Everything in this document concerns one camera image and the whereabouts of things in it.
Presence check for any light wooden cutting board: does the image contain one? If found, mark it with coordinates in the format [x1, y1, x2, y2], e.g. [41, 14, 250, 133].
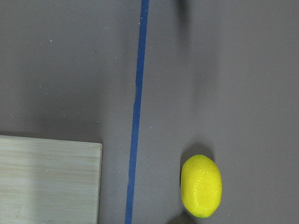
[0, 135, 103, 224]

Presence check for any yellow plastic lemon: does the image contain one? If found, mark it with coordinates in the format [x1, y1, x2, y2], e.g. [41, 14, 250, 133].
[180, 154, 222, 218]

